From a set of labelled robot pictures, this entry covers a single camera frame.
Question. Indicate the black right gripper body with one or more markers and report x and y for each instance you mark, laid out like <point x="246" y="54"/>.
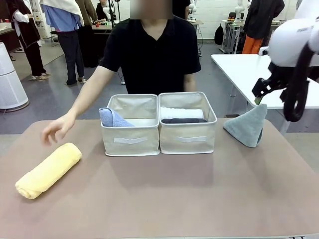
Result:
<point x="280" y="76"/>

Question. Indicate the grey towel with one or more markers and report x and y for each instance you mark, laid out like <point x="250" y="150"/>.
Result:
<point x="246" y="129"/>

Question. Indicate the black towel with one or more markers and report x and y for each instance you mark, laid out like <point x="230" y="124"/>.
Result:
<point x="184" y="120"/>

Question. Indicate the white towel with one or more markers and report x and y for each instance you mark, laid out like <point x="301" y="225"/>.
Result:
<point x="179" y="113"/>

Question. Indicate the blue towel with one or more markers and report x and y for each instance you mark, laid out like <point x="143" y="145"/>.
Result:
<point x="109" y="117"/>

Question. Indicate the yellow towel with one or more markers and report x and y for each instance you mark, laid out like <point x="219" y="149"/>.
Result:
<point x="47" y="171"/>

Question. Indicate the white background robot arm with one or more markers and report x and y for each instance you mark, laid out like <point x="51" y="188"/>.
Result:
<point x="193" y="6"/>
<point x="239" y="10"/>

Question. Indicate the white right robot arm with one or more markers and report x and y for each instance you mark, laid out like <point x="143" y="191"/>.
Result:
<point x="289" y="42"/>

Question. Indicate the person's right forearm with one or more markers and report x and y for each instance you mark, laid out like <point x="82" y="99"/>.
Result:
<point x="89" y="92"/>

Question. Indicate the person's right hand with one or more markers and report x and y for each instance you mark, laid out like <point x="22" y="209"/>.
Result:
<point x="56" y="130"/>

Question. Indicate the bystander in orange trousers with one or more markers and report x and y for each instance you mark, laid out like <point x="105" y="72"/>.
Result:
<point x="261" y="20"/>

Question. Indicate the black backpack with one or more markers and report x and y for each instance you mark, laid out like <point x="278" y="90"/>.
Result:
<point x="219" y="35"/>

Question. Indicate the cream fabric storage bin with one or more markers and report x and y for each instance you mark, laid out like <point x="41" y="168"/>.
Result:
<point x="187" y="140"/>
<point x="129" y="142"/>

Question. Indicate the person in black shirt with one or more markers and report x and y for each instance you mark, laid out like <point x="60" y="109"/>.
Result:
<point x="149" y="62"/>

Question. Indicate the bystander in brown jacket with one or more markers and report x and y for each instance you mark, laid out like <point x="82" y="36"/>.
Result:
<point x="88" y="15"/>

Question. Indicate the bystander in blue shirt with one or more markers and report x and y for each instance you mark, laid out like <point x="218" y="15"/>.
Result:
<point x="67" y="44"/>

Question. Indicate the bystander in black vest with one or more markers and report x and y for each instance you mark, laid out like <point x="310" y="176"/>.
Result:
<point x="27" y="30"/>

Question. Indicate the white air purifier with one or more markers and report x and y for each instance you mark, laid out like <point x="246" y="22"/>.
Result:
<point x="10" y="82"/>

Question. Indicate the wooden counter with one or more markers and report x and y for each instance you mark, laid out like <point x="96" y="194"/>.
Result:
<point x="7" y="37"/>

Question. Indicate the grey frame table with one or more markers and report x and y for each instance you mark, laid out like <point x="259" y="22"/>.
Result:
<point x="229" y="37"/>

